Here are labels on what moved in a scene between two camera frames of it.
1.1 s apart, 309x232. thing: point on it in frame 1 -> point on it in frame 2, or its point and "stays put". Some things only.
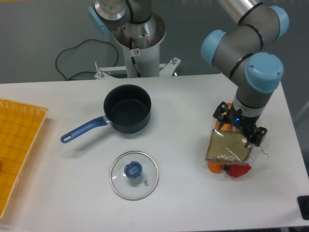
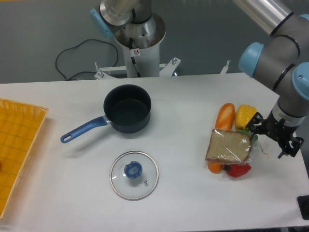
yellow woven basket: x=20 y=124 stays put
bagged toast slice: x=225 y=146 stays put
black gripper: x=245 y=124 -> x=277 y=130
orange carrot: x=217 y=167 stays put
